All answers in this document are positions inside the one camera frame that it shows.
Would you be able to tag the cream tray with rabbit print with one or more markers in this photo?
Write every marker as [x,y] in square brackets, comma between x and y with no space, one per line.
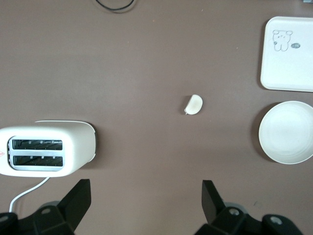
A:
[281,71]

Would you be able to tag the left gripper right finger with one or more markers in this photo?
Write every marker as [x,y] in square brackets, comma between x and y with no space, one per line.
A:
[215,210]

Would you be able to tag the round cream plate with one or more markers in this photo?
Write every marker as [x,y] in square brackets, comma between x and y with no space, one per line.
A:
[286,132]

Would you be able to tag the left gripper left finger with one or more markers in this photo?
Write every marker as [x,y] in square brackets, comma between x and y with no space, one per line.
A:
[73,208]

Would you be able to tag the white two-slot toaster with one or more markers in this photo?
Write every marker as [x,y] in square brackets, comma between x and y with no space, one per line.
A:
[78,144]

